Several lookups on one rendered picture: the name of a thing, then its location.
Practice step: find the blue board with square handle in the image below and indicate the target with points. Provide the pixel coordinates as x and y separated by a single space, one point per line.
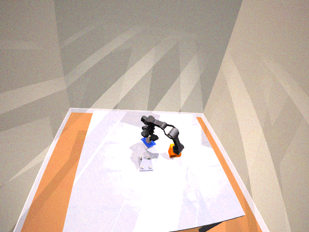
147 142

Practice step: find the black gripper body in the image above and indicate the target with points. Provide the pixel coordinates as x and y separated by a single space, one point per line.
153 136

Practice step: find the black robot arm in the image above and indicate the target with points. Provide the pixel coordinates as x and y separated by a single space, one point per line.
173 134

